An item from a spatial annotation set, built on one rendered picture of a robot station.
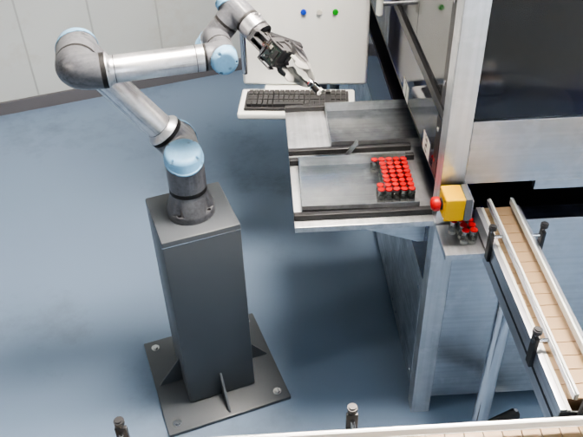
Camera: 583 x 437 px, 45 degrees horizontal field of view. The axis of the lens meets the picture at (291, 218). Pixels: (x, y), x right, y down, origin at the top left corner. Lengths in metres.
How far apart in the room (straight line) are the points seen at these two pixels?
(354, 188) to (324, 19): 0.84
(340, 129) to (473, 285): 0.69
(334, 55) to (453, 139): 1.05
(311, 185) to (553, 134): 0.71
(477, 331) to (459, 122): 0.81
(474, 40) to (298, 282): 1.65
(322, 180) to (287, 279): 1.02
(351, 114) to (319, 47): 0.39
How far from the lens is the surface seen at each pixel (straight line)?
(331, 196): 2.12
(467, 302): 2.29
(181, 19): 4.62
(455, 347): 2.44
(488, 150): 1.93
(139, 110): 2.15
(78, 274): 3.33
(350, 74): 2.86
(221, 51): 1.94
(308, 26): 2.78
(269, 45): 1.98
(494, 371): 2.21
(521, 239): 1.96
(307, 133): 2.42
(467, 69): 1.79
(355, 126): 2.46
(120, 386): 2.83
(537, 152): 1.98
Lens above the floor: 2.15
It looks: 38 degrees down
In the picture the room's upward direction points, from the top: 2 degrees counter-clockwise
